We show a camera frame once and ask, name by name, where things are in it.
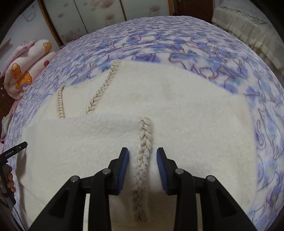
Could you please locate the pink bear-print folded quilt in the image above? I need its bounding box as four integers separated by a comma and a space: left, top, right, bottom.
1, 39, 57, 100

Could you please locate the cream ruffled furniture cover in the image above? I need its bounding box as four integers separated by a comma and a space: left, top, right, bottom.
212, 1, 283, 76

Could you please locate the dark wooden door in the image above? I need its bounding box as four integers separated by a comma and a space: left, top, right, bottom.
173, 0, 215, 23

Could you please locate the white fleece cardigan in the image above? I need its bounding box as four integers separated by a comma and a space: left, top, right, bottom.
17, 61, 256, 230

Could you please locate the blue floral bed blanket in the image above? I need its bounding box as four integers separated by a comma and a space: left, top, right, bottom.
4, 16, 283, 230

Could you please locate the person's left hand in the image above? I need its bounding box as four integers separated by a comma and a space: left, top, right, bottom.
6, 165, 16, 193

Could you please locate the floral sliding wardrobe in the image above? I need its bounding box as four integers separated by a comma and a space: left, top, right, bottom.
38, 0, 174, 46

